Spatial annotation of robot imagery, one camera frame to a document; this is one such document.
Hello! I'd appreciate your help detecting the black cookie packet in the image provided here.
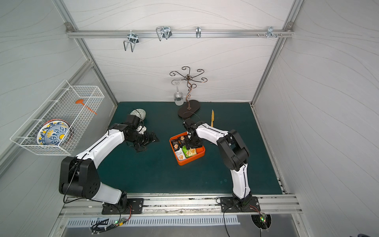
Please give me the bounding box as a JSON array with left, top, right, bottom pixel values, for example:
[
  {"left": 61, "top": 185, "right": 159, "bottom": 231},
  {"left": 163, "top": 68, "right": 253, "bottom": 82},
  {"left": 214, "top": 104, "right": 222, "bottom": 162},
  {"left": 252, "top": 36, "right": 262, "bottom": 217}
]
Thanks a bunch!
[
  {"left": 170, "top": 139, "right": 181, "bottom": 152},
  {"left": 178, "top": 135, "right": 186, "bottom": 148}
]

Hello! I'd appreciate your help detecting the orange storage box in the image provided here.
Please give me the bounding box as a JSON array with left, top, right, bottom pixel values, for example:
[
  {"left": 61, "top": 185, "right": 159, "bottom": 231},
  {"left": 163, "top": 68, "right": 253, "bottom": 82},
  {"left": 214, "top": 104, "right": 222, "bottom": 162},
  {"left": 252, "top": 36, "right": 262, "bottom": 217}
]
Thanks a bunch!
[{"left": 170, "top": 132, "right": 205, "bottom": 166}]

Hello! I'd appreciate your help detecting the yellow cookie packet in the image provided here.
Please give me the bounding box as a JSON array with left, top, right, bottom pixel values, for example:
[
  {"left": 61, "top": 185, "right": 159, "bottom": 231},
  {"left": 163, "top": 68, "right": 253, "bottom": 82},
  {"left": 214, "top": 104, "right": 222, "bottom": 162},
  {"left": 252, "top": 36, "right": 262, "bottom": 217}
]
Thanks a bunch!
[{"left": 187, "top": 148, "right": 197, "bottom": 157}]

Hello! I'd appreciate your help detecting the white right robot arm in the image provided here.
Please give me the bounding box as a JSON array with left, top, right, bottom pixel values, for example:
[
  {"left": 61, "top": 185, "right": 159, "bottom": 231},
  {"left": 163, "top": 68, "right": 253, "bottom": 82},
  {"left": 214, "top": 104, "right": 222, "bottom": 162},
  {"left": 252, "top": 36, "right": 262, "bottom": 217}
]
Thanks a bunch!
[{"left": 183, "top": 118, "right": 251, "bottom": 201}]

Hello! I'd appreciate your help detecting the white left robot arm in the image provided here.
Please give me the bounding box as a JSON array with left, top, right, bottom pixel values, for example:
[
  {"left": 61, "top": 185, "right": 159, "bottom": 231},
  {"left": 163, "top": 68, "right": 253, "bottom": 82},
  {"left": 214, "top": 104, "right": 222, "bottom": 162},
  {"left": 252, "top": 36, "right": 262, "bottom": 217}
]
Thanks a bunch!
[{"left": 59, "top": 123, "right": 159, "bottom": 207}]

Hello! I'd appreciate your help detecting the white cookie packet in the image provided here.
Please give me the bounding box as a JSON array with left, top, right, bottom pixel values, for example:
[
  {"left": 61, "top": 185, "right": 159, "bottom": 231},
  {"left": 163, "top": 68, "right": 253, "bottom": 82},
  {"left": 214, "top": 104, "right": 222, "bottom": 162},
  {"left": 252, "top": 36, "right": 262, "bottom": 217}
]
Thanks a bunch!
[{"left": 175, "top": 149, "right": 187, "bottom": 162}]

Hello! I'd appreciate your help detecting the green patterned bowl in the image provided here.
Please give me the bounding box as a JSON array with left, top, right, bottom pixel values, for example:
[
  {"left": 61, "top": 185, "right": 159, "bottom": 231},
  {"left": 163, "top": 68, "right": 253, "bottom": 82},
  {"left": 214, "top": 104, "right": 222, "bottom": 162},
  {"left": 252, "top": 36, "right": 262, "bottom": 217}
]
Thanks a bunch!
[{"left": 130, "top": 109, "right": 146, "bottom": 120}]

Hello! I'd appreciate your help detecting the dark metal cup stand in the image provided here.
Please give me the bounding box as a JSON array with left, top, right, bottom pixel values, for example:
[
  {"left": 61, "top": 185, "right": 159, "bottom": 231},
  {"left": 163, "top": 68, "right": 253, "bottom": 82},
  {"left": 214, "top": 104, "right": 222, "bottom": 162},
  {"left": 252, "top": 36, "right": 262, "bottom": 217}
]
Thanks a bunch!
[{"left": 169, "top": 66, "right": 208, "bottom": 119}]

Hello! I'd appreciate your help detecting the yellow plastic knife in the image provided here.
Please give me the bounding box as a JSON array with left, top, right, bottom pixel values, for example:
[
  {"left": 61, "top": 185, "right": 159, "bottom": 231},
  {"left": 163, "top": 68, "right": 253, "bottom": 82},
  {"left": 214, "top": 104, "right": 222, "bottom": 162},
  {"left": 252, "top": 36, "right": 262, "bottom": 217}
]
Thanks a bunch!
[{"left": 211, "top": 110, "right": 215, "bottom": 127}]

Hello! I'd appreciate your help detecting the clear wine glass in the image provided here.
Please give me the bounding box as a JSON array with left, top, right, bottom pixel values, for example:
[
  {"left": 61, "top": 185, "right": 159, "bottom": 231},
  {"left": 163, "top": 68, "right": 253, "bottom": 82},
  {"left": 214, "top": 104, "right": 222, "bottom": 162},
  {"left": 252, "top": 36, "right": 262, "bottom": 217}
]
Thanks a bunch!
[{"left": 171, "top": 80, "right": 184, "bottom": 106}]

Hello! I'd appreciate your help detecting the blue yellow patterned plate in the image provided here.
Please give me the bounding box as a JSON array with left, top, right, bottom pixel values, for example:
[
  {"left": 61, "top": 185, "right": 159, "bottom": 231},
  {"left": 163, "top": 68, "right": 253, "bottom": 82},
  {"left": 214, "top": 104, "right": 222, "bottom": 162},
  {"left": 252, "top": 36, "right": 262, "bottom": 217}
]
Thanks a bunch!
[{"left": 37, "top": 119, "right": 70, "bottom": 146}]

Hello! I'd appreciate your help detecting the metal double hook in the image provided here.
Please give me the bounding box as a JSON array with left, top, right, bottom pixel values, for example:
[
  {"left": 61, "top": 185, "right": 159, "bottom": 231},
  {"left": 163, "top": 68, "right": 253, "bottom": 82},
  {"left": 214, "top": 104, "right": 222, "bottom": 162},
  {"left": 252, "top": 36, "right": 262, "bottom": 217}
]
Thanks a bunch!
[{"left": 123, "top": 31, "right": 139, "bottom": 52}]

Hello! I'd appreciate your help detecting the metal loop hook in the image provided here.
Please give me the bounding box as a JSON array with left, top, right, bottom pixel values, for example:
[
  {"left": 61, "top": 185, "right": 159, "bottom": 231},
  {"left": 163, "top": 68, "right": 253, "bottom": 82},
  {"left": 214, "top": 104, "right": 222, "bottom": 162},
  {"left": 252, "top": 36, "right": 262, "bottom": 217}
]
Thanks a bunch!
[{"left": 156, "top": 26, "right": 172, "bottom": 41}]

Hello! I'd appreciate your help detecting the small metal hook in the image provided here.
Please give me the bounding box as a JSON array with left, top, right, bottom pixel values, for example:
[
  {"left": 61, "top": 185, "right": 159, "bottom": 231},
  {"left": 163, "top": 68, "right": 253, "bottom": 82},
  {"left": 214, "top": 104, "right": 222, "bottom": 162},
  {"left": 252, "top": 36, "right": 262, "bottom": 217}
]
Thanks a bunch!
[{"left": 195, "top": 26, "right": 201, "bottom": 39}]

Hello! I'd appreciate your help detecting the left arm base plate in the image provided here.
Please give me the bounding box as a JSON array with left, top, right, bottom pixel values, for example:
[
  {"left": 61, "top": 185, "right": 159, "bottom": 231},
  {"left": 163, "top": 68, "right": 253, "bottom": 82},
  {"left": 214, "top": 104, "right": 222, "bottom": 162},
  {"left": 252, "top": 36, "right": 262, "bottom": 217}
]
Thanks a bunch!
[{"left": 101, "top": 198, "right": 144, "bottom": 215}]

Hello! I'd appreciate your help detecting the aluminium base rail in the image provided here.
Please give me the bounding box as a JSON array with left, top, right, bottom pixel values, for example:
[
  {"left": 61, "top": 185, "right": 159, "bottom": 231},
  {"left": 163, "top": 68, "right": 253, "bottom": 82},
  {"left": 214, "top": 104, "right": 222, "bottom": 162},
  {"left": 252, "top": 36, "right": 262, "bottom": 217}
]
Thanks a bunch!
[{"left": 58, "top": 193, "right": 303, "bottom": 218}]

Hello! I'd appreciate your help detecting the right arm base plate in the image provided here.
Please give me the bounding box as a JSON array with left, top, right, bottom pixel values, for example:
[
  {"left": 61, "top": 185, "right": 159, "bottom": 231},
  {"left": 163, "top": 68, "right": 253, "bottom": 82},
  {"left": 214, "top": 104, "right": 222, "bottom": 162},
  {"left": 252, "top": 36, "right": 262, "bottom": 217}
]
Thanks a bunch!
[{"left": 216, "top": 196, "right": 261, "bottom": 213}]

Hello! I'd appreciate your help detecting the white wire basket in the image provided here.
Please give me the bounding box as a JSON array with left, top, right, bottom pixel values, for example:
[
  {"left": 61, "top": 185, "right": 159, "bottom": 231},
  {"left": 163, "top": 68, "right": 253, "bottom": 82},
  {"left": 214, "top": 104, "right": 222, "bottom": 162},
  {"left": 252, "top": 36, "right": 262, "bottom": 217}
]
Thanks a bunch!
[{"left": 10, "top": 81, "right": 105, "bottom": 156}]

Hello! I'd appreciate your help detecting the white vented cable duct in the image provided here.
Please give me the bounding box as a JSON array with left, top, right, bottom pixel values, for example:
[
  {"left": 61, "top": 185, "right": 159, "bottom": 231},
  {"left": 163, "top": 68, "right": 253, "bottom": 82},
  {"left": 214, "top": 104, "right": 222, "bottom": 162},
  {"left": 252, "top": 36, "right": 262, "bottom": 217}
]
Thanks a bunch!
[{"left": 66, "top": 215, "right": 240, "bottom": 228}]

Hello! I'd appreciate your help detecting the aluminium top rail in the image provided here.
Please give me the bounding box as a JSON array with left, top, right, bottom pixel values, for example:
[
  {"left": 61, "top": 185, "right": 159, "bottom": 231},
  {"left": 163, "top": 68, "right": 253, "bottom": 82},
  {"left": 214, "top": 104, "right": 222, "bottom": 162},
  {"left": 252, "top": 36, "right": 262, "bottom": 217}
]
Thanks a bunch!
[{"left": 66, "top": 29, "right": 295, "bottom": 39}]

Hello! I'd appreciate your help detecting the metal bracket hook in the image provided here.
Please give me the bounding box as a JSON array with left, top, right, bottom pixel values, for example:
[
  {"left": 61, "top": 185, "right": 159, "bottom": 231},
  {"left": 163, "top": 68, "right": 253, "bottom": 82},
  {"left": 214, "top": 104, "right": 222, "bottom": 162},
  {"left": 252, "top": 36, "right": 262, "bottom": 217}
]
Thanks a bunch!
[{"left": 257, "top": 27, "right": 282, "bottom": 39}]

